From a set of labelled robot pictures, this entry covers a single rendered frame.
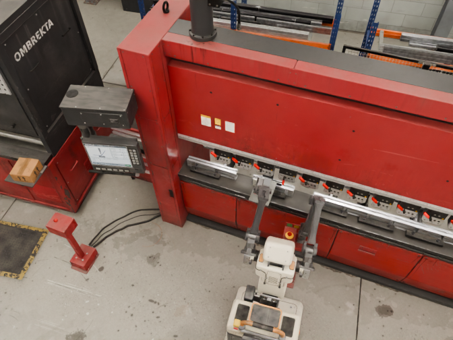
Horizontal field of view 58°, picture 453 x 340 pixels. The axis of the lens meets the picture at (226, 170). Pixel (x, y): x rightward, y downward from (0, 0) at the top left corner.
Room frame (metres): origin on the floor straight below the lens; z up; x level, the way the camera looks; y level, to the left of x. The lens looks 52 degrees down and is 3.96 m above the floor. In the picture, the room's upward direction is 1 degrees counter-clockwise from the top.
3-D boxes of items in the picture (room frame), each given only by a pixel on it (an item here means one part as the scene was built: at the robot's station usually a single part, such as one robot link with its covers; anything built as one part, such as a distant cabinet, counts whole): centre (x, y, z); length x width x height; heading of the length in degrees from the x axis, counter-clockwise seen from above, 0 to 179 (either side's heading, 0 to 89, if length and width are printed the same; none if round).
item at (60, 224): (1.92, 1.52, 0.41); 0.25 x 0.20 x 0.83; 158
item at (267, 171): (2.21, -0.35, 1.18); 0.15 x 0.09 x 0.17; 68
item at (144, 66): (2.73, 0.46, 1.15); 0.85 x 0.25 x 2.30; 158
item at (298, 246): (1.74, -0.59, 0.75); 0.20 x 0.16 x 0.18; 74
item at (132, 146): (2.19, 0.91, 1.42); 0.45 x 0.12 x 0.36; 83
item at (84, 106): (2.28, 0.95, 1.53); 0.51 x 0.25 x 0.85; 83
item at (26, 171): (2.34, 1.87, 1.04); 0.30 x 0.26 x 0.12; 73
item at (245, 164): (2.29, -0.17, 1.18); 0.15 x 0.09 x 0.17; 68
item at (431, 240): (1.63, -1.66, 0.89); 0.30 x 0.05 x 0.03; 68
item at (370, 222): (1.78, -1.29, 0.89); 0.30 x 0.05 x 0.03; 68
